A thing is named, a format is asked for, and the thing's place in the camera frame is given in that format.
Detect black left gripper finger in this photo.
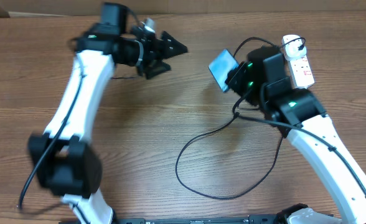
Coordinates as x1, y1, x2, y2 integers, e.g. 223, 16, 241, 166
161, 31, 188, 59
144, 60, 171, 80

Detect Samsung Galaxy smartphone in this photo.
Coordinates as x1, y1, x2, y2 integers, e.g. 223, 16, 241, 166
208, 49, 238, 92

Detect black USB charging cable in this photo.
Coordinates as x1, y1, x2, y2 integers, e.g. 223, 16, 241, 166
174, 36, 307, 201

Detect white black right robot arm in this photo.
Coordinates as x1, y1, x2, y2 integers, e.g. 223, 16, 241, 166
224, 47, 366, 223

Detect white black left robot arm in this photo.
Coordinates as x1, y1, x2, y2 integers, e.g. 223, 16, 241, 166
27, 2, 188, 224

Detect white power strip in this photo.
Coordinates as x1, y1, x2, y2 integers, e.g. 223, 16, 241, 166
288, 56, 315, 88

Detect cardboard backdrop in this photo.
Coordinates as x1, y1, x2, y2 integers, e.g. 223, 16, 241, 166
0, 0, 366, 17

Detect white wall charger adapter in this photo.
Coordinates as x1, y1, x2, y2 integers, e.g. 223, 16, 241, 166
281, 34, 307, 61

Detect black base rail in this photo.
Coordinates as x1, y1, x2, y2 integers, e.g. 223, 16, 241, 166
116, 214, 278, 224

